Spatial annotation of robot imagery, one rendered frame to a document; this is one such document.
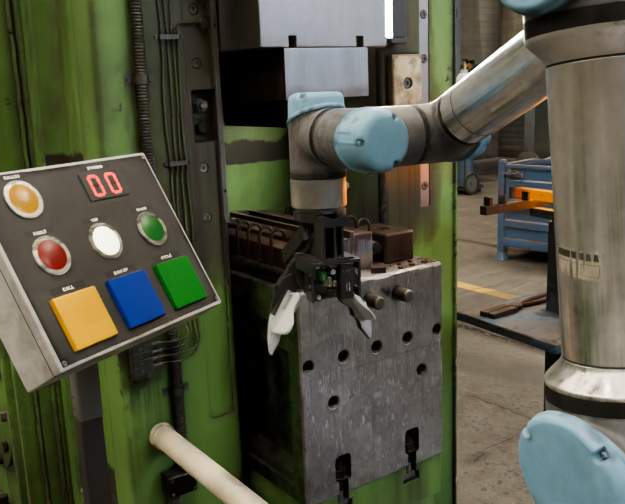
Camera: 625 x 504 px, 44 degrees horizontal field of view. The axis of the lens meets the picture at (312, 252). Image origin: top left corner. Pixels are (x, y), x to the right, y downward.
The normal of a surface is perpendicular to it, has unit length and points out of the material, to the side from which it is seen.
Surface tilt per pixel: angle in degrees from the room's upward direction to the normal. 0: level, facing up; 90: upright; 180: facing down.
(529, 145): 90
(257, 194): 90
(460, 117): 110
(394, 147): 90
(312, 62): 90
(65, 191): 60
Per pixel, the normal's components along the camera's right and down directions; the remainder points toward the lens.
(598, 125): -0.43, 0.14
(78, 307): 0.73, -0.43
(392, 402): 0.58, 0.15
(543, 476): -0.85, 0.27
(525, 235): -0.74, 0.17
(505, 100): -0.43, 0.78
